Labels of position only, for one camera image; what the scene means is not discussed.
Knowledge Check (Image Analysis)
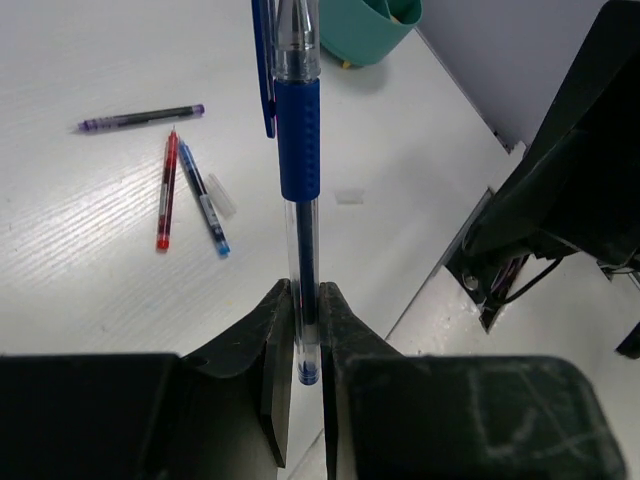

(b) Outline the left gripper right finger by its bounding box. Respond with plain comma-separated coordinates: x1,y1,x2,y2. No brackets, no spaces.
319,282,627,479

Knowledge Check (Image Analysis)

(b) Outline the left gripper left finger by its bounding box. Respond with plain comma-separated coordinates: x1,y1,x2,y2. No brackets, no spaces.
1,279,293,479

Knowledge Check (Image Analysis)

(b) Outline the dark blue pen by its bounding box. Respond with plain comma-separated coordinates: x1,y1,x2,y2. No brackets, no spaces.
77,104,205,133

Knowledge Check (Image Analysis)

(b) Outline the blue grip clear pen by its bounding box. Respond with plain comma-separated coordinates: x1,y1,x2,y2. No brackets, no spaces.
251,1,321,385

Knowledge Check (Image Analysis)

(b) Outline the red pen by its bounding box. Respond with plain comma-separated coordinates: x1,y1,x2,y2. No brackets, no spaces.
156,129,179,252

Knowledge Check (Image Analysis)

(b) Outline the blue pen with clip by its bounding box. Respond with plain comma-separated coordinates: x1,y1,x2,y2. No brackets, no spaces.
178,139,231,258

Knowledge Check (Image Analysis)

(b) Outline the teal round organizer container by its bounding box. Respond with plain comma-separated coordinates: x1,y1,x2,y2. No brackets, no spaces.
319,0,423,67

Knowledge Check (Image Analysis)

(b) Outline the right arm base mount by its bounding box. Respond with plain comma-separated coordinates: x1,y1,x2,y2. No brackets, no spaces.
444,246,562,333

